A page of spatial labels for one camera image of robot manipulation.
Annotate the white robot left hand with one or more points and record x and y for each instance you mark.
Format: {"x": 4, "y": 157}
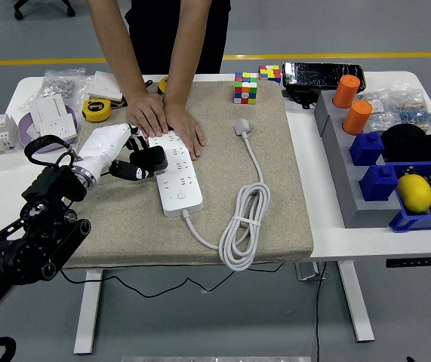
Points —
{"x": 105, "y": 145}

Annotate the person's right hand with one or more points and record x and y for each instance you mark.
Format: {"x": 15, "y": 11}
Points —
{"x": 149, "y": 115}

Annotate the person's left hand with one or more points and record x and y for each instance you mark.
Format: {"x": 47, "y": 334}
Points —
{"x": 186, "y": 126}

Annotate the yellow tape measure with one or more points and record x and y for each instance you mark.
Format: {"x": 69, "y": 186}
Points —
{"x": 96, "y": 111}
{"x": 163, "y": 86}

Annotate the black power adapter plug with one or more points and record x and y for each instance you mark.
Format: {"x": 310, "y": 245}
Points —
{"x": 151, "y": 158}

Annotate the white power strip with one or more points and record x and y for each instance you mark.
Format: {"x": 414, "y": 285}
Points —
{"x": 179, "y": 188}

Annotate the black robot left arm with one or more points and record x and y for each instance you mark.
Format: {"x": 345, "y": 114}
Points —
{"x": 30, "y": 249}

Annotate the person's right forearm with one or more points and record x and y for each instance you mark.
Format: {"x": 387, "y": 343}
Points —
{"x": 120, "y": 45}

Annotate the person's left forearm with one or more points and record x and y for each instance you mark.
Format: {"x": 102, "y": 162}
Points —
{"x": 185, "y": 45}

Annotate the large Rubik's cube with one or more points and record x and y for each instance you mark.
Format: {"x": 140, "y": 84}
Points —
{"x": 245, "y": 88}

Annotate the small white piece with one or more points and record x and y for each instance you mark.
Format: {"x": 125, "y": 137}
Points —
{"x": 32, "y": 131}

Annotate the clear bag of screws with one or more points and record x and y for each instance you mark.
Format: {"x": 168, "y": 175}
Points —
{"x": 60, "y": 84}

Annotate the white table leg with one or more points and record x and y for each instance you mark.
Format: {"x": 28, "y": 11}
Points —
{"x": 356, "y": 301}
{"x": 87, "y": 320}

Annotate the purple bowl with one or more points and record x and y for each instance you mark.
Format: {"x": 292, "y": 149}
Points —
{"x": 22, "y": 128}

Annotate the person's torso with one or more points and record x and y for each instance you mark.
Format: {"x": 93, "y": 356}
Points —
{"x": 151, "y": 30}

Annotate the grey-brown mat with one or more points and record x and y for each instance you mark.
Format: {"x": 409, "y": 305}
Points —
{"x": 124, "y": 234}

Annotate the black table control panel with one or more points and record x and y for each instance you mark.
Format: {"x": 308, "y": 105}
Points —
{"x": 415, "y": 262}

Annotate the small Rubik's cube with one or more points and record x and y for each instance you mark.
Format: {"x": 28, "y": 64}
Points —
{"x": 269, "y": 74}

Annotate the black device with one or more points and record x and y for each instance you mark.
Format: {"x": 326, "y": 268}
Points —
{"x": 302, "y": 96}

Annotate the blue plastic bin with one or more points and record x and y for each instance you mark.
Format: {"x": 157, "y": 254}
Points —
{"x": 407, "y": 222}

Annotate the black foil-wrapped box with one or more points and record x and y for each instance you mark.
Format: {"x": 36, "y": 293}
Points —
{"x": 321, "y": 73}

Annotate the black office chair base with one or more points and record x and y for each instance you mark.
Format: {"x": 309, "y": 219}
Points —
{"x": 20, "y": 7}

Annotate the orange cylinder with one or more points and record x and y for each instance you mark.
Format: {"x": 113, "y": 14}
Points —
{"x": 356, "y": 118}
{"x": 345, "y": 92}

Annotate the yellow lemon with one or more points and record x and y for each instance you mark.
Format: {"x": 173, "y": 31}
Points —
{"x": 414, "y": 194}

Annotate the grey peg block stand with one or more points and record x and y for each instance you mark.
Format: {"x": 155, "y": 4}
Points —
{"x": 351, "y": 196}

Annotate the blue block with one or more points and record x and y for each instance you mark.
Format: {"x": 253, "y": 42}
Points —
{"x": 366, "y": 149}
{"x": 378, "y": 184}

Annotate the clear bag of small parts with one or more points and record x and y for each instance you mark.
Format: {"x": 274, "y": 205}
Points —
{"x": 375, "y": 113}

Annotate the black cloth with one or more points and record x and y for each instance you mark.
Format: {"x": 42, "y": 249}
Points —
{"x": 411, "y": 143}

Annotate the clear bag of resistors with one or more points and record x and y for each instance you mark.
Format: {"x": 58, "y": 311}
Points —
{"x": 415, "y": 111}

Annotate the white wall socket panel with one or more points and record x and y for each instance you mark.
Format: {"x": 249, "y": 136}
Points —
{"x": 58, "y": 128}

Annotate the white switch plate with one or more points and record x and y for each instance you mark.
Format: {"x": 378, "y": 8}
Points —
{"x": 100, "y": 86}

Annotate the white wall switch panel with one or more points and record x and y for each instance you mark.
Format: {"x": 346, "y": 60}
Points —
{"x": 49, "y": 107}

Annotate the grey under-table bracket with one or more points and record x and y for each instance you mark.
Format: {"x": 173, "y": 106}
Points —
{"x": 307, "y": 272}

